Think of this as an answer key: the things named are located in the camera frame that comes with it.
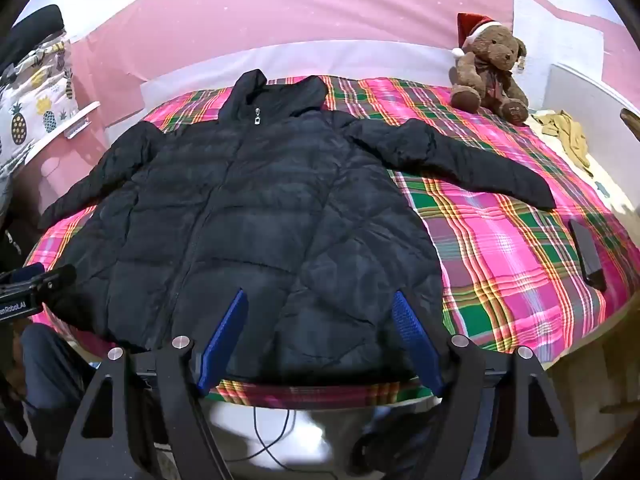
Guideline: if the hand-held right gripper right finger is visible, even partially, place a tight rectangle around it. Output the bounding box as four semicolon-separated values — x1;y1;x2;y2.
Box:
391;289;583;480

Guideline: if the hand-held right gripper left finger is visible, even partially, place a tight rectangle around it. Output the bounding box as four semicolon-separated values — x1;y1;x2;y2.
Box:
57;287;251;480

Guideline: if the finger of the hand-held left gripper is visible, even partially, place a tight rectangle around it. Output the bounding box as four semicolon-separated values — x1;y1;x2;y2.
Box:
30;265;78;301
0;262;47;287

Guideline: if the black puffer jacket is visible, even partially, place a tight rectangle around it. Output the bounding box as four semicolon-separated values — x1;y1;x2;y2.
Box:
37;69;557;386

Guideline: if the person's leg in jeans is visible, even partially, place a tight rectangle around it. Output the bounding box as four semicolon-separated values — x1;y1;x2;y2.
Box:
19;321;103;463

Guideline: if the pink green plaid blanket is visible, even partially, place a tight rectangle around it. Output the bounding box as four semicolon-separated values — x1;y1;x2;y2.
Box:
30;75;628;408

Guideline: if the pineapple print pillow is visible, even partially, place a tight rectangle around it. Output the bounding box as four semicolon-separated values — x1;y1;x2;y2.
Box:
0;35;77;173

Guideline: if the black phone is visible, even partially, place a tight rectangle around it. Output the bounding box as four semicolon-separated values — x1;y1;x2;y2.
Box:
569;219;609;292

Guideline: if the black cloth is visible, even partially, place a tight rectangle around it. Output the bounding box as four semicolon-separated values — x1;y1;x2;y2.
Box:
0;4;66;77

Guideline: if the yellow cloth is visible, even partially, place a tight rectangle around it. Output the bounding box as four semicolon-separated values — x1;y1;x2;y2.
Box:
531;109;597;177

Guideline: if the brown teddy bear santa hat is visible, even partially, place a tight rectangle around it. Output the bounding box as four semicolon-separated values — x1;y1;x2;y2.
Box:
448;11;531;126

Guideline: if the white board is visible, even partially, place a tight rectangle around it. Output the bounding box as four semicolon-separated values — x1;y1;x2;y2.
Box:
542;62;640;161

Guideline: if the black cable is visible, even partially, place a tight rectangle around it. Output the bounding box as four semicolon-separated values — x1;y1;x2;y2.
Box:
249;404;328;473

